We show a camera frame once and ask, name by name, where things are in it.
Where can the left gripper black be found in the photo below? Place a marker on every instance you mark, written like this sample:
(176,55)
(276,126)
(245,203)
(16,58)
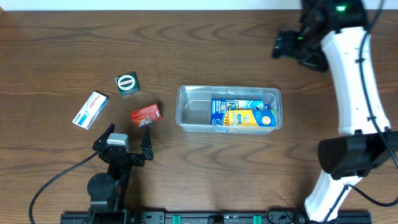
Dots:
(147,152)

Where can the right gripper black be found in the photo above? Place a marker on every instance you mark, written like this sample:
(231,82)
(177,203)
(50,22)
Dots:
(286,43)

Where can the clear plastic container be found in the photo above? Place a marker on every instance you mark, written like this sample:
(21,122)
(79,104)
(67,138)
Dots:
(193,108)

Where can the green Zam-Buk box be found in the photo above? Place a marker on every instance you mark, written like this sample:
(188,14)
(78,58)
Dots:
(127,84)

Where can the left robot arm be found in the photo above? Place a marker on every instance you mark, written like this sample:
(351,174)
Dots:
(107,189)

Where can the blue Kool Fever box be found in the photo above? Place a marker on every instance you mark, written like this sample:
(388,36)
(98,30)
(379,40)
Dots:
(219,108)

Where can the yellow Woods box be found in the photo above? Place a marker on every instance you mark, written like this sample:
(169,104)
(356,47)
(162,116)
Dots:
(257,118)

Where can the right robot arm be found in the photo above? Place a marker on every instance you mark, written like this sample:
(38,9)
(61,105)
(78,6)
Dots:
(335,36)

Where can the red ActiFast box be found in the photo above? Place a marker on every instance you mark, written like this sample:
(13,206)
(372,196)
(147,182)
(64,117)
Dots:
(146,115)

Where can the white Panadol box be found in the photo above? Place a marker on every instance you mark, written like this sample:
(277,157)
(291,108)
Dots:
(90,110)

